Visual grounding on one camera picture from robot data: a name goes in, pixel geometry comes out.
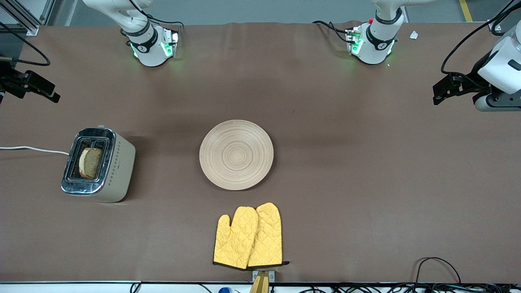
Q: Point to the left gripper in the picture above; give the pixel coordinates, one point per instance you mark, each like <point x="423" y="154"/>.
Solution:
<point x="471" y="78"/>

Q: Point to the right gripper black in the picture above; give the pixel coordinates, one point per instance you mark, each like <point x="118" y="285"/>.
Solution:
<point x="9" y="79"/>

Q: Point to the brown bread toast slice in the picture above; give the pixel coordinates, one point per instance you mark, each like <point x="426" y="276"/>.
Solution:
<point x="90" y="163"/>

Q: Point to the round wooden plate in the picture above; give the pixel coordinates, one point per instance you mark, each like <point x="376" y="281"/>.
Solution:
<point x="236" y="154"/>

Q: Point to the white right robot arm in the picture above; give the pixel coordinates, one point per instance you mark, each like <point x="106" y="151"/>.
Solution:
<point x="148" y="44"/>

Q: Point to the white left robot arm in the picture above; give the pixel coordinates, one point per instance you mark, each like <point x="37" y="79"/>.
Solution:
<point x="374" y="44"/>

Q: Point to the small white paper scrap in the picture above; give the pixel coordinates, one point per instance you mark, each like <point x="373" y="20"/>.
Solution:
<point x="414" y="35"/>

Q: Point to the beige chrome two-slot toaster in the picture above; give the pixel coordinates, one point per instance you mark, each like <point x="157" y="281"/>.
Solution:
<point x="116" y="167"/>

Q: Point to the table cover sheet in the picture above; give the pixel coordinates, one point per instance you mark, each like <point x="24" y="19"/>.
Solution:
<point x="325" y="122"/>

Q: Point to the yellow quilted oven mitt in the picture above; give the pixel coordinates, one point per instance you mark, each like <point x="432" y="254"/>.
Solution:
<point x="236" y="240"/>
<point x="268" y="236"/>

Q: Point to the blue cap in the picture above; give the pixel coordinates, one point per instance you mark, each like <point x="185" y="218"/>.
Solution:
<point x="224" y="290"/>

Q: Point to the aluminium extrusion frame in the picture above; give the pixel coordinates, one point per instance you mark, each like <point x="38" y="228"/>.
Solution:
<point x="30" y="27"/>

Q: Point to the grey metal bracket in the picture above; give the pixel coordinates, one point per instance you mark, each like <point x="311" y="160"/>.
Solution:
<point x="272" y="276"/>

